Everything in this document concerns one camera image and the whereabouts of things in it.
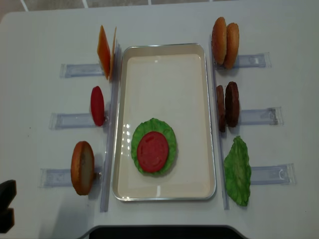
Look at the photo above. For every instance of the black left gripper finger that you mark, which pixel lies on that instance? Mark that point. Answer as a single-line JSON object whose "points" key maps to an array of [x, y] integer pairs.
{"points": [[7, 193]]}

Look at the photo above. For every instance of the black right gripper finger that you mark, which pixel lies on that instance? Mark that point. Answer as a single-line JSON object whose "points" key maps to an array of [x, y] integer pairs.
{"points": [[7, 219]]}

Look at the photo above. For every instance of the red tomato slice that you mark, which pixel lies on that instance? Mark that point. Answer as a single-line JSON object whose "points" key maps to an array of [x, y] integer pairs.
{"points": [[97, 106], [152, 152]]}

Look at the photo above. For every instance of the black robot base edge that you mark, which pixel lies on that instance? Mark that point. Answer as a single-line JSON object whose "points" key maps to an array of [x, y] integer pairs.
{"points": [[164, 232]]}

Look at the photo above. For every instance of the green lettuce leaf on tray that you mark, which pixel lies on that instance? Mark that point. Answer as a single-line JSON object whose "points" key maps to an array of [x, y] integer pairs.
{"points": [[158, 126]]}

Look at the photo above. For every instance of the orange cheese slice left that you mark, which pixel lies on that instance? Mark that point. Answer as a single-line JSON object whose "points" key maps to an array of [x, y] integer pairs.
{"points": [[103, 52]]}

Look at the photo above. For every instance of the orange cheese slice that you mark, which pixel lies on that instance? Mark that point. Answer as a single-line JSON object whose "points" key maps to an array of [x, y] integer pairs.
{"points": [[103, 52], [112, 60]]}

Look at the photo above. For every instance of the orange cheese slice right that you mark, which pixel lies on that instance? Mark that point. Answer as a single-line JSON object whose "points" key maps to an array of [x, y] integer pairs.
{"points": [[112, 60]]}

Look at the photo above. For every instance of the small brown meat patty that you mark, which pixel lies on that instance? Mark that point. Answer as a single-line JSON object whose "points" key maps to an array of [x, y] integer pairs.
{"points": [[221, 108]]}

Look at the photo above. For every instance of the standing green lettuce leaf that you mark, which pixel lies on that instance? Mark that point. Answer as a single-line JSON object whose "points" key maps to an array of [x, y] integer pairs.
{"points": [[238, 172]]}

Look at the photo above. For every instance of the large brown meat patty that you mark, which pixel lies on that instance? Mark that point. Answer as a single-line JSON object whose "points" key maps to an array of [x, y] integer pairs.
{"points": [[232, 106]]}

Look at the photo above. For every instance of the left clear acrylic rack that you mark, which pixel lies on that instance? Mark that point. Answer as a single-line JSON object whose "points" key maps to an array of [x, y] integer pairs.
{"points": [[62, 177]]}

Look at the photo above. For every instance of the bun half front left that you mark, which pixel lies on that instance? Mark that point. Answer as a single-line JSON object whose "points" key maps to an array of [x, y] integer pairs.
{"points": [[82, 168]]}

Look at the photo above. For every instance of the bun half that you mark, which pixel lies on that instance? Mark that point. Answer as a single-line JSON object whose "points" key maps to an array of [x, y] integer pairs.
{"points": [[232, 45], [82, 168]]}

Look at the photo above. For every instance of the white metal tray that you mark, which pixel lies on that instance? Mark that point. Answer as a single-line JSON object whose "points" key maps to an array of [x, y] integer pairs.
{"points": [[169, 83]]}

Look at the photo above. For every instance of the sesame bun top outer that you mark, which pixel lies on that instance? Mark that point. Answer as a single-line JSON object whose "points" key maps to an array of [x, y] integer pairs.
{"points": [[219, 40]]}

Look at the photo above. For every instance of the bun half inner right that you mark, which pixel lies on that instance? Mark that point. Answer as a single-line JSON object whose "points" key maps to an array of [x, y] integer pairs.
{"points": [[232, 45]]}

